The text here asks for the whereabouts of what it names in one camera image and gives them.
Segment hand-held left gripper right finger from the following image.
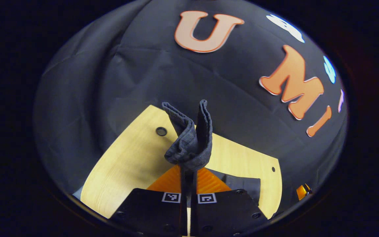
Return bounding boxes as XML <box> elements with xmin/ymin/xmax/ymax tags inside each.
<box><xmin>189</xmin><ymin>167</ymin><xmax>269</xmax><ymax>237</ymax></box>

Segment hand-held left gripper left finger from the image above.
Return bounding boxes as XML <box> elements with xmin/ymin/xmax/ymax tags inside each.
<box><xmin>111</xmin><ymin>165</ymin><xmax>188</xmax><ymax>237</ymax></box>

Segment dark grey jeans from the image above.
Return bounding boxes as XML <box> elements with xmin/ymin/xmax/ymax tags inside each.
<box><xmin>162</xmin><ymin>99</ymin><xmax>262</xmax><ymax>206</ymax></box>

